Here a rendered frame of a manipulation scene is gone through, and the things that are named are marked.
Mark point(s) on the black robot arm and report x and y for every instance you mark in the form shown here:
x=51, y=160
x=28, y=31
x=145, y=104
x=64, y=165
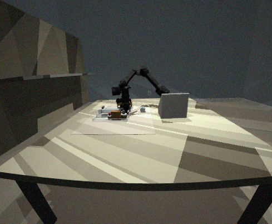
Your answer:
x=122, y=87

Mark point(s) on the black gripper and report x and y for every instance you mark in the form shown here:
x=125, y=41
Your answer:
x=125, y=103

